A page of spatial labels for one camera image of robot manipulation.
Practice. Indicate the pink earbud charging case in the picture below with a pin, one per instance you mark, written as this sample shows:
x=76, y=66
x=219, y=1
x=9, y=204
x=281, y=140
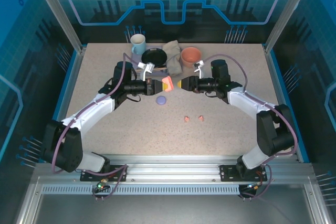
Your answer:
x=168, y=80

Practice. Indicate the purple earbud charging case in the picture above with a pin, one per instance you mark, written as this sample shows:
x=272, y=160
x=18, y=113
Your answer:
x=161, y=100

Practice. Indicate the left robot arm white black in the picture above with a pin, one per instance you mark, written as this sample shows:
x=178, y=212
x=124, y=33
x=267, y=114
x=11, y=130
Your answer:
x=89, y=108

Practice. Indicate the beige folded cloth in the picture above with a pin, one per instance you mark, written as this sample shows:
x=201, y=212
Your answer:
x=173, y=58

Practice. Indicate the orange pink cup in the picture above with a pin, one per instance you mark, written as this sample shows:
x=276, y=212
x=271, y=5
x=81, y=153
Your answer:
x=190, y=56

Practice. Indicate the lavender tray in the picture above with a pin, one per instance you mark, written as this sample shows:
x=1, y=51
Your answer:
x=137, y=56

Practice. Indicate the black plate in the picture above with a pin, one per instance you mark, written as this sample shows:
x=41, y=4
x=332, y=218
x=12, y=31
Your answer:
x=155, y=56

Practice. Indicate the light blue mug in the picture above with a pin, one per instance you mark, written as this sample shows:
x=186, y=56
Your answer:
x=138, y=45

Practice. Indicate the blue table edge strip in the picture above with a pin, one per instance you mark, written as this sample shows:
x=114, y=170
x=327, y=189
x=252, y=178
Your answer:
x=280, y=77
x=69, y=77

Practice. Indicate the grey metal bottom panel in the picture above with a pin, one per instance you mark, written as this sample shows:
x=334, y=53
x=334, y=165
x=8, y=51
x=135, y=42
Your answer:
x=170, y=208

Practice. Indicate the aluminium side rail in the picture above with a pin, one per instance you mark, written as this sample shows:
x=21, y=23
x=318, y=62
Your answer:
x=274, y=77
x=75, y=77

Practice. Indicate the aluminium mounting rail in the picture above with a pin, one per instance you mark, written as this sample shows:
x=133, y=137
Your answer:
x=170, y=166

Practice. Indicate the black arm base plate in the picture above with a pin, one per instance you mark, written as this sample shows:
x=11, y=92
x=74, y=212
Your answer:
x=86, y=176
x=227, y=172

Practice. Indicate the aluminium frame post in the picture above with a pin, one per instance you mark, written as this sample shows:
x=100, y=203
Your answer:
x=287, y=11
x=59, y=11

